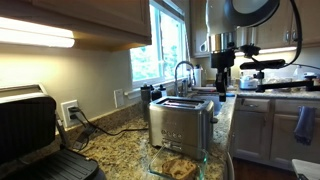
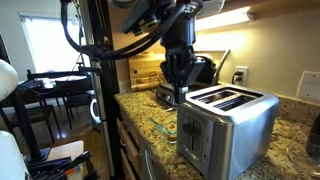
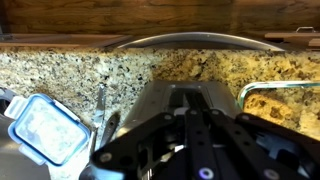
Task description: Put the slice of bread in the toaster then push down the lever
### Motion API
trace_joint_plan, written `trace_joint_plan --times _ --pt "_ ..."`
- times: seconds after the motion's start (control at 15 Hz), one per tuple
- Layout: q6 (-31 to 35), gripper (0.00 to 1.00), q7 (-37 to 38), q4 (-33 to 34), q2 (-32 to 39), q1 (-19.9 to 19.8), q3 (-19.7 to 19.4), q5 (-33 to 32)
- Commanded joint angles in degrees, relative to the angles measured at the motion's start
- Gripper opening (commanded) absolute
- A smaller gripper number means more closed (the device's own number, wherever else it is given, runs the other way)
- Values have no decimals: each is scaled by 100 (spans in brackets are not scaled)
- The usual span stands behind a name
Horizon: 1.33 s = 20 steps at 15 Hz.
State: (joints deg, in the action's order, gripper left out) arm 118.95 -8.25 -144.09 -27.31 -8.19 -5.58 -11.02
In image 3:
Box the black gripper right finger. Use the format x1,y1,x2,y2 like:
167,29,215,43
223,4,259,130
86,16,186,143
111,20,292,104
196,92,320,180

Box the stainless steel two-slot toaster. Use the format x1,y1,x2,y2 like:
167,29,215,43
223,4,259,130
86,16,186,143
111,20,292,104
114,79,243,139

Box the silver table knife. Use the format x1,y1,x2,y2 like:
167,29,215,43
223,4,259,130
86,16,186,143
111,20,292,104
89,83,108,156

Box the wooden drawer fronts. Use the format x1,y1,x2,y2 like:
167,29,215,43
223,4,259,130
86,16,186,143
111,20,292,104
0,33,133,49

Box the curved metal appliance handle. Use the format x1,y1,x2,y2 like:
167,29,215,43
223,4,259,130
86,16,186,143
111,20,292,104
116,31,286,52

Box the clear glass food container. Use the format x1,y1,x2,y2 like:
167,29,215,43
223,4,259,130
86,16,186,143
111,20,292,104
237,80,320,109

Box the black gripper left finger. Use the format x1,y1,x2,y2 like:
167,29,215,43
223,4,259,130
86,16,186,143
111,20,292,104
89,91,216,180

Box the stainless steel sink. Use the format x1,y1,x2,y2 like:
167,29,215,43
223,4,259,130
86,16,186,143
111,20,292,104
0,87,51,180

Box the blue-rimmed clear plastic lid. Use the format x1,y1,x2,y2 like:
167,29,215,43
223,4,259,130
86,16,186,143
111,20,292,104
3,93,92,167

